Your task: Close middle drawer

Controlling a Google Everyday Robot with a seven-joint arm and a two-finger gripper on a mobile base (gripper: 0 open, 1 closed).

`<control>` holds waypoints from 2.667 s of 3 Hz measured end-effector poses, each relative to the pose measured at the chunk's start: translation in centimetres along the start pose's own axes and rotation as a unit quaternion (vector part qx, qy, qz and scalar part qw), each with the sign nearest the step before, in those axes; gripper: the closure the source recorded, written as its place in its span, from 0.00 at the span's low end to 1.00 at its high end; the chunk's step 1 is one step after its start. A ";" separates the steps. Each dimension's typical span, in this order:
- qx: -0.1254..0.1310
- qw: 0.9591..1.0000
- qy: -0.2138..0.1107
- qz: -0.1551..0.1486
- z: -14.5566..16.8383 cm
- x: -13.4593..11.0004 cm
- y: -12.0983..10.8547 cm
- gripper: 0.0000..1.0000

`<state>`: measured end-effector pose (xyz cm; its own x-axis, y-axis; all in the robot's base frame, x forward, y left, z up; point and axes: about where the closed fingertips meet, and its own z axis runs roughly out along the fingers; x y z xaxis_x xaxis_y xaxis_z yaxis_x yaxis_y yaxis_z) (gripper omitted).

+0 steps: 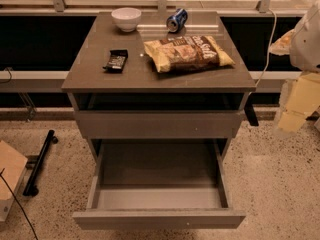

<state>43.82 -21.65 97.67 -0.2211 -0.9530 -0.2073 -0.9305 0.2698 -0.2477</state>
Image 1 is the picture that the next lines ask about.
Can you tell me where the grey drawer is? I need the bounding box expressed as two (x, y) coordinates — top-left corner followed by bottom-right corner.
(73, 140), (245, 230)

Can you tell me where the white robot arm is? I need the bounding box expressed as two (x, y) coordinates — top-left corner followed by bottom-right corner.
(270, 0), (320, 132)

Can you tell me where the grey drawer cabinet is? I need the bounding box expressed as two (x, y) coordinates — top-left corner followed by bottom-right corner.
(62, 11), (255, 155)

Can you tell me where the yellow brown chip bag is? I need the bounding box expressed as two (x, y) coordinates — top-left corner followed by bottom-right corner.
(144, 35), (235, 73)

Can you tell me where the blue soda can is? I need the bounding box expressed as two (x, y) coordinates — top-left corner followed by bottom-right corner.
(166, 8), (188, 33)

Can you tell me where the black candy bar wrapper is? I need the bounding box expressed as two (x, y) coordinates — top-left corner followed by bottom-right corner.
(103, 49), (128, 73)

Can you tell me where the white ceramic bowl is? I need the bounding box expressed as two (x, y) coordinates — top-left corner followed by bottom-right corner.
(111, 7), (142, 32)

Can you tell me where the black metal tube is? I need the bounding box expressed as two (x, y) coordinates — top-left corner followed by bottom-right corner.
(23, 130), (58, 196)

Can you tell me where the white cable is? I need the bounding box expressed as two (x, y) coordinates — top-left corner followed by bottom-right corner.
(254, 8), (278, 88)

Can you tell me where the metal window rail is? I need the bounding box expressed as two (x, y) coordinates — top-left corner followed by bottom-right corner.
(0, 71), (301, 93)

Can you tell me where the black cable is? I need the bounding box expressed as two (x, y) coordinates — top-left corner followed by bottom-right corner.
(0, 167), (40, 240)

